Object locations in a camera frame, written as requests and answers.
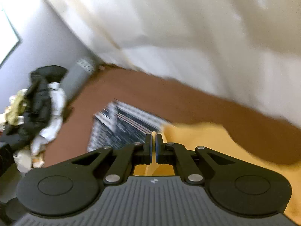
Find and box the sheer white curtain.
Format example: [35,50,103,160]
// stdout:
[38,0,301,123]

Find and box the dark patterned blanket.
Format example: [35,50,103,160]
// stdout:
[87,101,172,152]

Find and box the grey bolster pillow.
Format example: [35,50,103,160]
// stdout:
[60,58,97,104]

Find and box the white panel with dark frame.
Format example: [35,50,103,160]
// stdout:
[0,9,21,66]

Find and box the yellow garment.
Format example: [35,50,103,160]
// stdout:
[133,122,301,226]

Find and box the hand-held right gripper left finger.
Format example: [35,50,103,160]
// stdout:
[70,134,153,185]

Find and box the yellow-green cloth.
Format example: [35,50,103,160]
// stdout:
[5,89,31,126]

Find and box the pile of mixed clothes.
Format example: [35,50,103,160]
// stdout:
[0,65,68,146]

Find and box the white cloth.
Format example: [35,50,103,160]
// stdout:
[30,82,67,156]

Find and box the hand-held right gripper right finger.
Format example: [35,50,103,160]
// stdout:
[156,134,236,185]

